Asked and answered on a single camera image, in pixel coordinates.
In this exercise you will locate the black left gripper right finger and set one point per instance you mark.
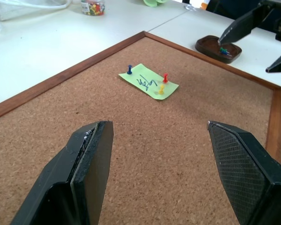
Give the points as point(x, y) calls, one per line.
point(250, 178)

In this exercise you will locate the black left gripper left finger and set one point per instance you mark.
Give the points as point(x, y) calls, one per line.
point(61, 178)

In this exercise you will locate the blue push pin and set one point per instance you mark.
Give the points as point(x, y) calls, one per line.
point(225, 53)
point(130, 69)

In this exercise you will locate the red push pin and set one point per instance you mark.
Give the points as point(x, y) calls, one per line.
point(165, 77)

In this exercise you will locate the yellow push pin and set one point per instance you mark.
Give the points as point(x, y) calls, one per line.
point(162, 89)

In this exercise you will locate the green paper note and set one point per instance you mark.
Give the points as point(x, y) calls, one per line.
point(147, 73)

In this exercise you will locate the jar of coloured pins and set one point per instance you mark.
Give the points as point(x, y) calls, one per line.
point(93, 8)

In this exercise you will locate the dark brown wooden tray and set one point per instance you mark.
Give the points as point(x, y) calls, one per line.
point(207, 45)

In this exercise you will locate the orange and white item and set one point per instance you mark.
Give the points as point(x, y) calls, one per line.
point(204, 5)

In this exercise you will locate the clear plastic piece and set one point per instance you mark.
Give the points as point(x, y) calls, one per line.
point(190, 8)

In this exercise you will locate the light green plastic item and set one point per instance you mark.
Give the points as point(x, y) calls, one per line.
point(152, 2)

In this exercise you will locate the white plastic bag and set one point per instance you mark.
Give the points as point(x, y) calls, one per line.
point(14, 13)

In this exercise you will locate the cork board with wooden frame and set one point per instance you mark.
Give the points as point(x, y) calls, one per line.
point(154, 145)

